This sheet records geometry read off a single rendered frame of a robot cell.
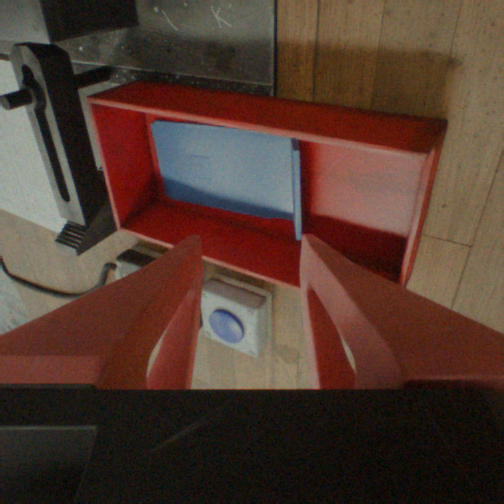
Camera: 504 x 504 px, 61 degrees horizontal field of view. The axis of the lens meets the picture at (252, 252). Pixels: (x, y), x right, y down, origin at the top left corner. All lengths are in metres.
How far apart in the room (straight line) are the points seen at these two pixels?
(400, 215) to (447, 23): 0.12
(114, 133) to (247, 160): 0.11
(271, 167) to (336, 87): 0.08
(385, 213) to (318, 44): 0.12
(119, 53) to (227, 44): 0.11
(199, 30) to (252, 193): 0.13
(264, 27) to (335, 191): 0.12
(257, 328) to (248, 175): 0.15
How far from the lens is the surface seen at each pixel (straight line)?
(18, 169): 0.62
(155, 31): 0.38
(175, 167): 0.40
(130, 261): 0.49
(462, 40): 0.29
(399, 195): 0.32
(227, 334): 0.44
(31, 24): 0.35
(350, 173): 0.32
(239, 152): 0.35
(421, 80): 0.30
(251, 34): 0.33
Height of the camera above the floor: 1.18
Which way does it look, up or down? 45 degrees down
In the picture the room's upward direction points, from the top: 135 degrees counter-clockwise
